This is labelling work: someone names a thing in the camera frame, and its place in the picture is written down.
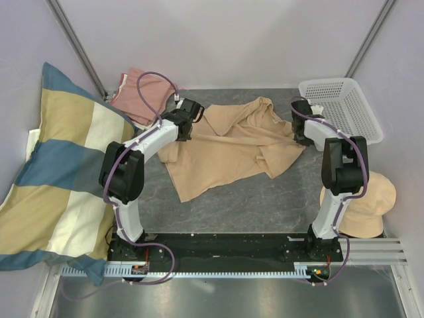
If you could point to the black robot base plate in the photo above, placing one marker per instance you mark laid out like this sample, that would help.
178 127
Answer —
170 251

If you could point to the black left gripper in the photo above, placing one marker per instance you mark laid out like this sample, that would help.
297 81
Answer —
185 138

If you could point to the beige t shirt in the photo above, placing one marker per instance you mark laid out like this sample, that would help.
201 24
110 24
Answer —
230 143

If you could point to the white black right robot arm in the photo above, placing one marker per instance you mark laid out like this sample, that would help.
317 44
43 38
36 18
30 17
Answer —
344 170

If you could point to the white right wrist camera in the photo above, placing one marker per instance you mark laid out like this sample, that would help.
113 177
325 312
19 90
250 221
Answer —
317 111

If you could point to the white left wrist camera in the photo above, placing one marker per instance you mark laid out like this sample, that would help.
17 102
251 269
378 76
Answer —
178 101

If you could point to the right aluminium frame post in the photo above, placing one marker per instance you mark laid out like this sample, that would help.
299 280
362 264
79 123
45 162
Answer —
370 37

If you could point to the grey slotted cable duct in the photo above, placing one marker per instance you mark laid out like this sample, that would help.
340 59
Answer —
140 270

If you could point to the aluminium rail right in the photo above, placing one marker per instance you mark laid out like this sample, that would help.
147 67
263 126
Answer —
376 251

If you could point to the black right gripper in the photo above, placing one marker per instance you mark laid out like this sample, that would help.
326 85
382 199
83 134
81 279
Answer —
303 141

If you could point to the beige bucket hat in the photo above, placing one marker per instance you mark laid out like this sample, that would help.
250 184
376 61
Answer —
362 217

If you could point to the white plastic basket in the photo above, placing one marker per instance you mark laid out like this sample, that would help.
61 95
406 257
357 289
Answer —
345 106

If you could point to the blue yellow striped pillow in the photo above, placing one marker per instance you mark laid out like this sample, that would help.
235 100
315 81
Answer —
54 211

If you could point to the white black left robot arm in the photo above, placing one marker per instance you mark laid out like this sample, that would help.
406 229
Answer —
122 171

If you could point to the left aluminium frame post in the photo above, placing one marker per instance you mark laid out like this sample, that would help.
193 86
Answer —
67 28

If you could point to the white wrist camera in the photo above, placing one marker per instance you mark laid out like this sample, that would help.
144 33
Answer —
317 111
178 101

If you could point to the aluminium frame post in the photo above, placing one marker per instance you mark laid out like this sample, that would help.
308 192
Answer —
370 37
67 28

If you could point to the folded pink t shirt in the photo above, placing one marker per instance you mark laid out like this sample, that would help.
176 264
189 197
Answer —
154 89

